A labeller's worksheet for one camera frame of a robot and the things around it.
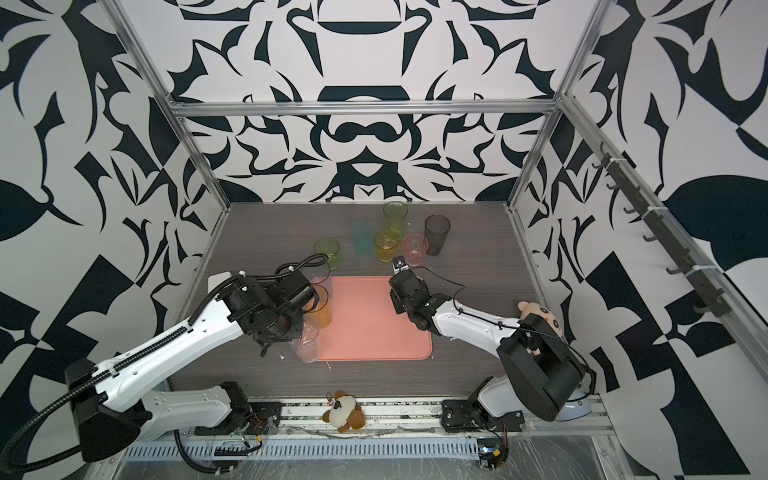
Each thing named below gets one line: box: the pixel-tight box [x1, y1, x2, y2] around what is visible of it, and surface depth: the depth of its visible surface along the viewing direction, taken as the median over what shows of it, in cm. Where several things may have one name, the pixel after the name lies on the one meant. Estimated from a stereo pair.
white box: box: [207, 271, 232, 294], surface depth 96 cm
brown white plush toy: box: [322, 390, 366, 433], surface depth 74 cm
